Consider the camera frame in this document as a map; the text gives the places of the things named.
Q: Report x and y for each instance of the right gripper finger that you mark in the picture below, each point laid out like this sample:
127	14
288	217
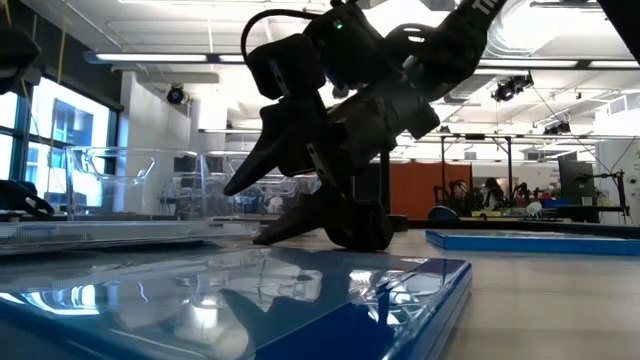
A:
285	135
305	217

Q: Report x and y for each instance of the clear plastic bin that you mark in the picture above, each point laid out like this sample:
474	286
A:
100	200
220	180

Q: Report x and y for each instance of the blue plastic disc case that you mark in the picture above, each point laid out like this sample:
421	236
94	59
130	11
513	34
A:
525	244
200	300

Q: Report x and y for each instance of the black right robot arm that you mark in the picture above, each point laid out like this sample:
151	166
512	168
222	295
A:
450	45

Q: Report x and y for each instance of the orange partition panel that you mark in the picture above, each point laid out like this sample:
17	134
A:
415	190

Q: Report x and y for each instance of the person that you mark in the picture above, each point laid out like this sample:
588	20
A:
492	187

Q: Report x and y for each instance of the black ceiling spotlight cluster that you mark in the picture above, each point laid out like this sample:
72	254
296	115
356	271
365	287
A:
510	89

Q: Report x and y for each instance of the long ceiling light strip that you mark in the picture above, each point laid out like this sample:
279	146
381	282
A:
150	57

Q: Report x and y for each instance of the black computer monitor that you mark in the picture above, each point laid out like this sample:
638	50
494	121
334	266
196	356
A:
575	182

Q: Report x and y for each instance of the large room window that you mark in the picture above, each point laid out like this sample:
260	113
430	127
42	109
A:
75	130

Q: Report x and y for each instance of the black background rig frame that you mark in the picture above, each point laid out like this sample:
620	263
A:
475	136

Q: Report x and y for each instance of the round black ceiling camera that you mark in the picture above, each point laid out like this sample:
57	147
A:
175	94

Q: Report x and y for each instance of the black aluminium table frame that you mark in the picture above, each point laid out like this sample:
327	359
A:
500	224

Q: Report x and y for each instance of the silver ventilation duct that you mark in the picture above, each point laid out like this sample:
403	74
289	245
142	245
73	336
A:
525	30

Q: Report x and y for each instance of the black camera stand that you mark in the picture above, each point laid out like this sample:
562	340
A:
621	195

